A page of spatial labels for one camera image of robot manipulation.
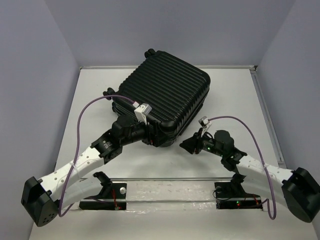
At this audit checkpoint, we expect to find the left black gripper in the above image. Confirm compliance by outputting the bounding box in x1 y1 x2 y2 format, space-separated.
120 115 170 147

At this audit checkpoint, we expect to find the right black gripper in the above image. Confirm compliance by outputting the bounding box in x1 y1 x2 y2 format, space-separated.
178 127 225 158

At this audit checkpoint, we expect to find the black hard-shell suitcase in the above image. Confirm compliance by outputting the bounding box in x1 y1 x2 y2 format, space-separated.
103 48 211 148

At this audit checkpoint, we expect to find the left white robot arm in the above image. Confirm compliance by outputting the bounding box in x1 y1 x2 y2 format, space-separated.
21 115 168 227

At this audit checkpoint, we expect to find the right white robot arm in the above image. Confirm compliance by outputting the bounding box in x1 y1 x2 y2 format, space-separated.
179 130 320 223

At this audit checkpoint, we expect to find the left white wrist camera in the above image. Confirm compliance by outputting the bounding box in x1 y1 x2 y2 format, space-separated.
133 102 152 125

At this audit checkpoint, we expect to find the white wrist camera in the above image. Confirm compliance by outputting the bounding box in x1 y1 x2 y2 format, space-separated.
133 102 152 125
198 116 212 136

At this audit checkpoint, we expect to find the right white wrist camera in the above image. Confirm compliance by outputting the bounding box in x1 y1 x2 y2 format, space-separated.
198 116 212 136

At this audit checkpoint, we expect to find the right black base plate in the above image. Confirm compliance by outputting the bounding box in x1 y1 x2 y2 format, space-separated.
212 174 263 210

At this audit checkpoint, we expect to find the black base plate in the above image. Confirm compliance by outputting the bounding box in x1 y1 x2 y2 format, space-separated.
78 181 127 211
212 174 263 210

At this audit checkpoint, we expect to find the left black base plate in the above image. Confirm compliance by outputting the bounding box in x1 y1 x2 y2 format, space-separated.
78 181 127 211

